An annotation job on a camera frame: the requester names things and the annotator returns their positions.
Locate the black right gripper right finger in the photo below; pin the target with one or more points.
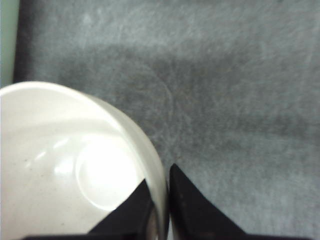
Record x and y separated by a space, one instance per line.
194 217

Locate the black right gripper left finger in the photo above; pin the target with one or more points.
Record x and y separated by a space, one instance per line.
134 219

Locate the grey felt table mat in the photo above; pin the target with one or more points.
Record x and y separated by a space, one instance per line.
229 90

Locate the beige ribbed bowl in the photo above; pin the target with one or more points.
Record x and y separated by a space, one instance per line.
68 160

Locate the mint green breakfast maker base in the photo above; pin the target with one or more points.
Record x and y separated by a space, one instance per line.
9 16

